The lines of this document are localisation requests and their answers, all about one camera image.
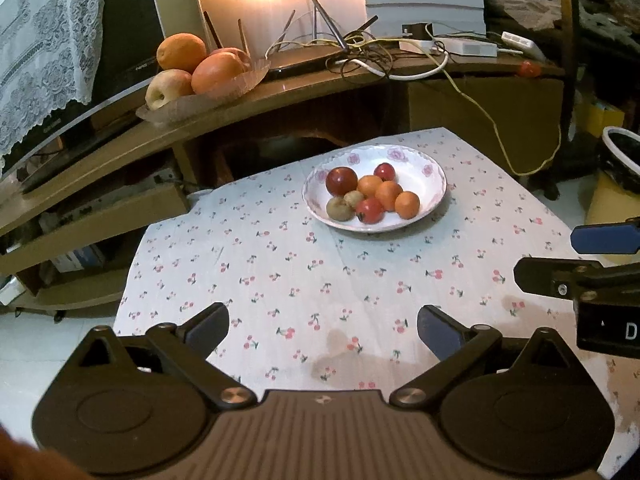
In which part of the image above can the large orange tangerine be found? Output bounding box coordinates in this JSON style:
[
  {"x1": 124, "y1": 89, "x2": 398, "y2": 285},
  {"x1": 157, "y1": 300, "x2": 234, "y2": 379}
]
[{"x1": 374, "y1": 181, "x2": 402, "y2": 211}]

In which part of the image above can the brown kiwi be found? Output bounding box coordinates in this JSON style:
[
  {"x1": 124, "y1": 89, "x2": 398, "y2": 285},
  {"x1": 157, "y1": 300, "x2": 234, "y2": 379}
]
[
  {"x1": 344, "y1": 190, "x2": 366, "y2": 210},
  {"x1": 326, "y1": 196, "x2": 355, "y2": 222}
]

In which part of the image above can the brown kiwi front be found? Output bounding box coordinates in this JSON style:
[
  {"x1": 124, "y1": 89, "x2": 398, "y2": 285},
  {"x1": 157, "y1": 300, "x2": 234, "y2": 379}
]
[{"x1": 326, "y1": 196, "x2": 355, "y2": 222}]

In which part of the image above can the large dark red tomato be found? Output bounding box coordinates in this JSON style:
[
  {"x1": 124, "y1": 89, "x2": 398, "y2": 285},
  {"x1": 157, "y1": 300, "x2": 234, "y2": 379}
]
[{"x1": 326, "y1": 166, "x2": 358, "y2": 196}]

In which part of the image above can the white rimmed bucket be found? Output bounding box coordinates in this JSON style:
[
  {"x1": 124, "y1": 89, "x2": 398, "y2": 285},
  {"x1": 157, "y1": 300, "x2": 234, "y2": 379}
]
[{"x1": 601, "y1": 126, "x2": 639, "y2": 180}]

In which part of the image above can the curved wooden tv stand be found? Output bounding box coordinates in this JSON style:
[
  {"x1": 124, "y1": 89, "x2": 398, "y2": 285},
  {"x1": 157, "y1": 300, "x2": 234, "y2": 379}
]
[{"x1": 1, "y1": 55, "x2": 570, "y2": 312}]

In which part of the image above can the cherry print tablecloth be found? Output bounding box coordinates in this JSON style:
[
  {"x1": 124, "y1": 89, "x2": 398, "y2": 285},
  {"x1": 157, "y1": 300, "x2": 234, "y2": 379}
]
[{"x1": 113, "y1": 127, "x2": 640, "y2": 480}]

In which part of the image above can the white floral ceramic plate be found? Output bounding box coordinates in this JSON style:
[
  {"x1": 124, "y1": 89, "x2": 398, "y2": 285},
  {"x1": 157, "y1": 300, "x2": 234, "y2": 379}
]
[{"x1": 303, "y1": 144, "x2": 447, "y2": 233}]

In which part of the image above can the small red object on shelf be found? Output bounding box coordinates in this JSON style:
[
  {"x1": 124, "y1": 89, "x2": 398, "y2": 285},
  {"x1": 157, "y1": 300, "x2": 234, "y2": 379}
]
[{"x1": 516, "y1": 60, "x2": 542, "y2": 78}]

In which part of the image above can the white power adapter box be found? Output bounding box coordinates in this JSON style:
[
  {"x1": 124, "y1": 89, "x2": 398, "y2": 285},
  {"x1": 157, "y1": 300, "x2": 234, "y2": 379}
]
[{"x1": 444, "y1": 30, "x2": 547, "y2": 64}]

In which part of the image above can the glass fruit tray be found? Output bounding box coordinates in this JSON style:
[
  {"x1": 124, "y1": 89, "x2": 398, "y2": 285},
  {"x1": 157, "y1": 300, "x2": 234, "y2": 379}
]
[{"x1": 136, "y1": 58, "x2": 271, "y2": 125}]

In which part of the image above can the yellow apple on tray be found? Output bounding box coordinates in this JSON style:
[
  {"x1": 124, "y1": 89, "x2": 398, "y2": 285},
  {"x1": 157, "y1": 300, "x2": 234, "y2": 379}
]
[{"x1": 145, "y1": 68, "x2": 193, "y2": 110}]

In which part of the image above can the orange on tray front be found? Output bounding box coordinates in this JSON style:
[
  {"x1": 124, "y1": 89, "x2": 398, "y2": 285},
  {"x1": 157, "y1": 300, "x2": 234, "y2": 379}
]
[{"x1": 191, "y1": 51, "x2": 245, "y2": 94}]

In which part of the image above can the orange on tray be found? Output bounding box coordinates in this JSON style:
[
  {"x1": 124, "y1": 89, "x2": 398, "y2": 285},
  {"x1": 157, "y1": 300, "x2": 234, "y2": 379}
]
[
  {"x1": 191, "y1": 51, "x2": 245, "y2": 94},
  {"x1": 156, "y1": 32, "x2": 207, "y2": 73}
]

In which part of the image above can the orange on tray rear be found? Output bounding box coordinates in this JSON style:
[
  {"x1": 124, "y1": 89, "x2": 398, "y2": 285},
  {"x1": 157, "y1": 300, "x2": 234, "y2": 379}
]
[{"x1": 156, "y1": 32, "x2": 207, "y2": 73}]

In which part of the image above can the white lace cloth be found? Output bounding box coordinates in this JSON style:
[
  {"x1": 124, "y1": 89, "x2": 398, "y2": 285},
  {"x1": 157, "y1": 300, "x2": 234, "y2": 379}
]
[{"x1": 1, "y1": 0, "x2": 104, "y2": 156}]

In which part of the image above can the white cable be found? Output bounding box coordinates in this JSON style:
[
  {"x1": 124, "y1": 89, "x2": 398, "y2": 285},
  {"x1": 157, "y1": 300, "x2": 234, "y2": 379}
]
[{"x1": 324, "y1": 39, "x2": 452, "y2": 83}]

